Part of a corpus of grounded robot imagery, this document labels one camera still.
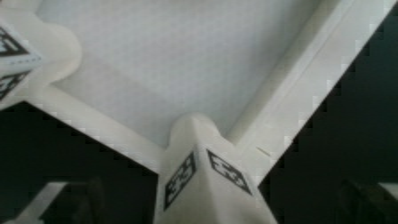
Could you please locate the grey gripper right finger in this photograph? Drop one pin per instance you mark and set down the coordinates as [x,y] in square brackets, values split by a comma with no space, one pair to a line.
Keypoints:
[366,204]

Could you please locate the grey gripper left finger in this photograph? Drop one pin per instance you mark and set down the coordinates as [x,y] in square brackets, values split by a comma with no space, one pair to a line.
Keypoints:
[66,204]

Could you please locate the white desk leg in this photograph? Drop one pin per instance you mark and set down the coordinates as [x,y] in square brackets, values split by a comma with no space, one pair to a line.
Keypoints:
[40,52]
[207,194]

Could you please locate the white desk top tray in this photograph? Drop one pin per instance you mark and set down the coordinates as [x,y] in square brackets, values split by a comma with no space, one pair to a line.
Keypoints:
[239,58]

